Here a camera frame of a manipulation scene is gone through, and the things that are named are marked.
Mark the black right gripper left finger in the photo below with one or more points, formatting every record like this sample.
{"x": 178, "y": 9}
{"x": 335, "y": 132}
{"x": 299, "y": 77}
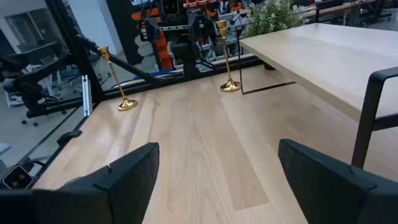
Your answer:
{"x": 124, "y": 186}

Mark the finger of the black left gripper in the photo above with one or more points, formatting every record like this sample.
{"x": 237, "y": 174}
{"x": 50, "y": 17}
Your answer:
{"x": 200, "y": 28}
{"x": 150, "y": 29}

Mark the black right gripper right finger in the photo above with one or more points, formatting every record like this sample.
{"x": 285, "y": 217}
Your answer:
{"x": 326, "y": 193}

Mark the medium brass candlestick holder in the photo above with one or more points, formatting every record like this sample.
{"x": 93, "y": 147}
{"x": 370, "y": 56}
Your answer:
{"x": 230, "y": 86}

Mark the short brass candlestick holder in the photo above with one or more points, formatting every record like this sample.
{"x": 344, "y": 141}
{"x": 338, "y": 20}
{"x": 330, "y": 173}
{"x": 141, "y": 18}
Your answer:
{"x": 127, "y": 104}

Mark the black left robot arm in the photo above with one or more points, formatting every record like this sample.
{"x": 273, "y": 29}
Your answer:
{"x": 189, "y": 62}

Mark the green artificial plant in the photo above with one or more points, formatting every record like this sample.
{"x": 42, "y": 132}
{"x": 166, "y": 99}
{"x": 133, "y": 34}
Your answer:
{"x": 270, "y": 15}

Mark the black table clamp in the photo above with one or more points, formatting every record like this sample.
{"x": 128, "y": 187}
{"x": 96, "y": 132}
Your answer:
{"x": 70, "y": 135}

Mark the silver aluminium extrusion piece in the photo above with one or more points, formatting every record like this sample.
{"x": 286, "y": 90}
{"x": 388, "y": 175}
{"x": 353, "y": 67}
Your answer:
{"x": 86, "y": 96}

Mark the black office chair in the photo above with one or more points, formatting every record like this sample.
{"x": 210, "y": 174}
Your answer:
{"x": 31, "y": 93}

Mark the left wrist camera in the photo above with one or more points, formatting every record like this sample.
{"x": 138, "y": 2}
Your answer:
{"x": 170, "y": 6}

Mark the square table-level camera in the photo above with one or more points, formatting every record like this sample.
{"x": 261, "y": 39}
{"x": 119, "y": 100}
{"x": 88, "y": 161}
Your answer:
{"x": 17, "y": 178}

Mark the wooden shelf black metal frame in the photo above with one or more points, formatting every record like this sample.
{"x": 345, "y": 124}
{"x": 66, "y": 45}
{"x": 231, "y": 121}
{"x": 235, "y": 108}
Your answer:
{"x": 326, "y": 62}

